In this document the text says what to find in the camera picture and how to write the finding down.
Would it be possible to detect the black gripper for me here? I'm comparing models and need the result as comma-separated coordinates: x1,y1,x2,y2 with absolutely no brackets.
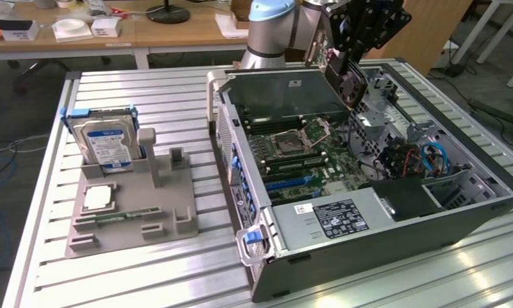
323,0,414,53

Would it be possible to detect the graphics card with fan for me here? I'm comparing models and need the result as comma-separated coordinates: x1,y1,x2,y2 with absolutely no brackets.
304,31,371,110

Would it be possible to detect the wooden cabinet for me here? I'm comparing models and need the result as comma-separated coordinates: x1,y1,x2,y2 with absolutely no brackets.
363,0,474,75

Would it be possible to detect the white flat box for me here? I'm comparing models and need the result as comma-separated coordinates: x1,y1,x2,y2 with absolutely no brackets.
214,13,252,40

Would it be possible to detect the metal drive cage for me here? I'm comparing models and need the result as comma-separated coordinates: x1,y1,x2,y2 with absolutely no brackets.
348,69,412,161

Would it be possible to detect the metal socket cover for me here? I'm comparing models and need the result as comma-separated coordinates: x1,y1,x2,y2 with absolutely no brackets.
302,115,332,144

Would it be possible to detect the black floor stand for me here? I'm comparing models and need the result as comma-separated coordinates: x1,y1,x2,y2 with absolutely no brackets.
466,96,513,123

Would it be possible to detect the CPU socket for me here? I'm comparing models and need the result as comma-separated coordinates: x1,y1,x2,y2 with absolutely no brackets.
271,131,306,155

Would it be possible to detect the green motherboard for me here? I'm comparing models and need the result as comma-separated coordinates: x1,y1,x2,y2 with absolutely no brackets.
238,107,374,207

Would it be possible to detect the wooden desk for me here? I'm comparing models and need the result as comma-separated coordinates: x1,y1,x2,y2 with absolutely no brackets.
0,0,258,62

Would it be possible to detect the black round monitor base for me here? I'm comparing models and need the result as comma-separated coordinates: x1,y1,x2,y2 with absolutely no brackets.
147,0,192,24

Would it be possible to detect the installed RAM sticks pair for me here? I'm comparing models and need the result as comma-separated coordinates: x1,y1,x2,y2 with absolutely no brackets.
262,154,327,176

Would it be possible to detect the blue expansion slot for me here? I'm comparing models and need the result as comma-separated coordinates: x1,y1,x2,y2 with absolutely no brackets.
264,176,316,192

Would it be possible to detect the grey disk bay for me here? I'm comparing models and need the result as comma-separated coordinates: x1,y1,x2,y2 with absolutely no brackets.
422,167,498,211

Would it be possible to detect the small white carton box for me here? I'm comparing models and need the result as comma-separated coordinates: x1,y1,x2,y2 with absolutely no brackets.
90,17,123,38

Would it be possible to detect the grey power supply unit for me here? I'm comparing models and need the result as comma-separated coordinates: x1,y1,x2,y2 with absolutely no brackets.
272,187,395,252

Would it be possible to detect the open black PC case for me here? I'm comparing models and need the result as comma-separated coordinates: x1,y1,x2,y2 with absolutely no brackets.
207,61,513,304

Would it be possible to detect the white round plastic holder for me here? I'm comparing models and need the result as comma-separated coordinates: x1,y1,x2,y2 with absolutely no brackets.
51,18,95,44

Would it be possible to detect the hard disk in blue caddy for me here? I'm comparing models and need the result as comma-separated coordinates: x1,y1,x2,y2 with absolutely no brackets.
59,105,140,176

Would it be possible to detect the white box with black lid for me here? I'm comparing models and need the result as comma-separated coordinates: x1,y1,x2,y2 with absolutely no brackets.
0,19,40,42

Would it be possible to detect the silver CPU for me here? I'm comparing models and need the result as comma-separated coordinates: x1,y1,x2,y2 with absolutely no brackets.
83,185,114,210

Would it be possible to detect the green RAM stick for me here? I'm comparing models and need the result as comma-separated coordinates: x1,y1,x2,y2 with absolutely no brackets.
95,210,144,223

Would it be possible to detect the grey parts rack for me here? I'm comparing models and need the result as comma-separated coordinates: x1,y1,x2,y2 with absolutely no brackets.
63,127,200,259

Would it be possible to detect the white table frame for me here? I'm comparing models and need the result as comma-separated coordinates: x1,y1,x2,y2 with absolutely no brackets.
451,0,513,88

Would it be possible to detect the red wire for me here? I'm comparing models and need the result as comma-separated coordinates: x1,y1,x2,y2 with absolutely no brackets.
400,150,415,176

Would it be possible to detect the blue wire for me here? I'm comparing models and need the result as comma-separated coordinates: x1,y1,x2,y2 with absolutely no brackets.
420,142,451,176

